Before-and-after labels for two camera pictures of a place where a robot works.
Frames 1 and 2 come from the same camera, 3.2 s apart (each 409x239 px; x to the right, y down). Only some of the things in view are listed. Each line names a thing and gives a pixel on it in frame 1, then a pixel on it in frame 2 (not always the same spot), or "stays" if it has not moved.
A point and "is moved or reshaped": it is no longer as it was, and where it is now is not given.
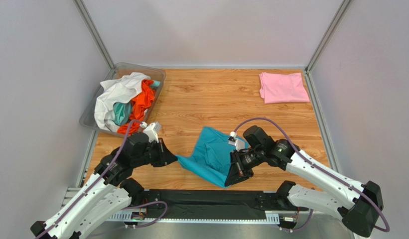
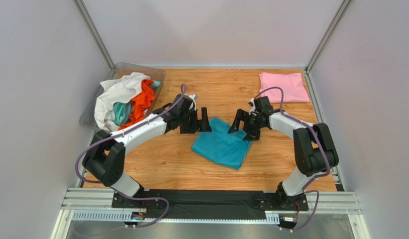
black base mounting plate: (216, 204) stays
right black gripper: (238, 164) → (245, 122)
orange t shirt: (140, 103) stays
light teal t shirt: (122, 111) stays
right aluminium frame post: (329, 32) stays
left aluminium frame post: (81, 8) stays
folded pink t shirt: (282, 87) stays
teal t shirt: (212, 155) is moved or reshaped
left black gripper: (165, 156) → (203, 124)
